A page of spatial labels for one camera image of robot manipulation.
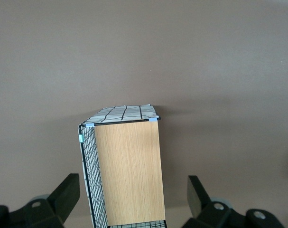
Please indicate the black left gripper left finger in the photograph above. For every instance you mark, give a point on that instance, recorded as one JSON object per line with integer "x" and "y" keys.
{"x": 60, "y": 197}

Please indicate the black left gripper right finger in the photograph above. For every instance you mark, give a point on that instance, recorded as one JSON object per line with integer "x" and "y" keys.
{"x": 198, "y": 199}

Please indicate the brown table cover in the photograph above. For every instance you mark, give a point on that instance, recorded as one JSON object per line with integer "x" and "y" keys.
{"x": 143, "y": 47}

